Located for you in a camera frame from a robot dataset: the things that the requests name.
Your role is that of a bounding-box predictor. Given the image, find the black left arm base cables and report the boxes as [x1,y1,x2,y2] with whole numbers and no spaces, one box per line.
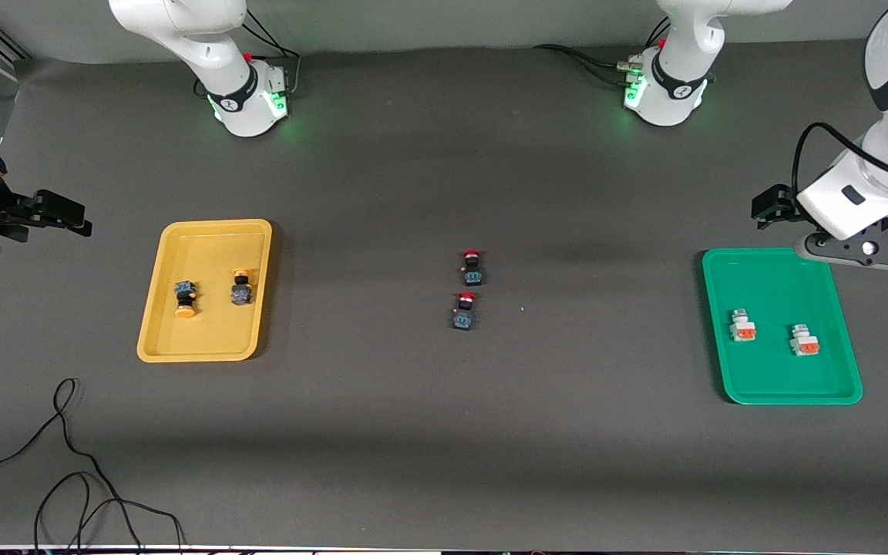
[533,17,674,86]

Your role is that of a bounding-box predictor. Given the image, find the white orange push button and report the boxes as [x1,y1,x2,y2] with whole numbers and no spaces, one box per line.
[791,324,821,358]
[729,308,758,343]

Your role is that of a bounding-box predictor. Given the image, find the red push button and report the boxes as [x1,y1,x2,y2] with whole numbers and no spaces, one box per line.
[452,292,479,331]
[461,249,487,287]

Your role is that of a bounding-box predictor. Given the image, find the yellow plastic tray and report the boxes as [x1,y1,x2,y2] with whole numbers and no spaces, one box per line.
[136,219,273,363]

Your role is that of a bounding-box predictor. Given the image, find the black arm base cables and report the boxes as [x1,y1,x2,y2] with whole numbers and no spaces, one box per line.
[533,17,674,86]
[194,6,303,99]

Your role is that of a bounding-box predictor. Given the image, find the green plastic tray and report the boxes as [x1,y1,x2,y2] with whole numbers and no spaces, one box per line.
[702,247,863,405]

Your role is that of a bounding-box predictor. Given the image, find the thin black loose cable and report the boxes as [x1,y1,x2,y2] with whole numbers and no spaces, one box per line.
[0,378,187,553]

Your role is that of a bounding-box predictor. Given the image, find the black right arm base cables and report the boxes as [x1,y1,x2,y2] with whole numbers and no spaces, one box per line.
[194,6,303,99]

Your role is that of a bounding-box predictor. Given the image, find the dark grey table mat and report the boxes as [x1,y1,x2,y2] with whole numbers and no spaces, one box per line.
[0,35,888,553]

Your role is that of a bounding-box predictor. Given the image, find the aluminium frame rail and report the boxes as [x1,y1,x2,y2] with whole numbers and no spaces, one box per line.
[0,27,32,74]

